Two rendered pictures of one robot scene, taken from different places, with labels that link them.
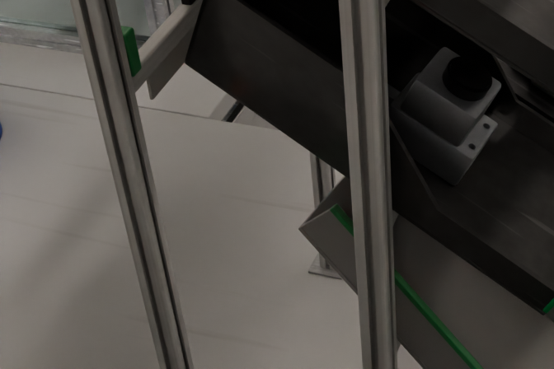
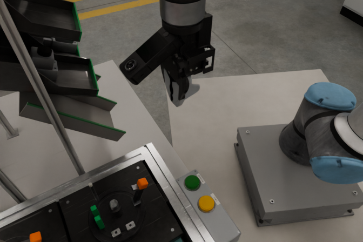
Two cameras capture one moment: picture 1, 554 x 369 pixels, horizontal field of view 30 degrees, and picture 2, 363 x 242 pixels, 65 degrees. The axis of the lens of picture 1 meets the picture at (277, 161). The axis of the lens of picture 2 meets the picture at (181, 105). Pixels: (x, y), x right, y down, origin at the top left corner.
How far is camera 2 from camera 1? 0.15 m
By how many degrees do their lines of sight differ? 42
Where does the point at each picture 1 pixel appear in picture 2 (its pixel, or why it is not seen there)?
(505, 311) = (79, 107)
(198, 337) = not seen: outside the picture
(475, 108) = (52, 57)
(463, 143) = (53, 68)
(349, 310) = (28, 140)
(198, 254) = not seen: outside the picture
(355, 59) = (20, 55)
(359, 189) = (38, 91)
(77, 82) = not seen: outside the picture
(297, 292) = (8, 146)
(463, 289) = (67, 108)
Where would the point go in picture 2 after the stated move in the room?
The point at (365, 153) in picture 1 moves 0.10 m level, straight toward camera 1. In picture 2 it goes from (34, 80) to (64, 102)
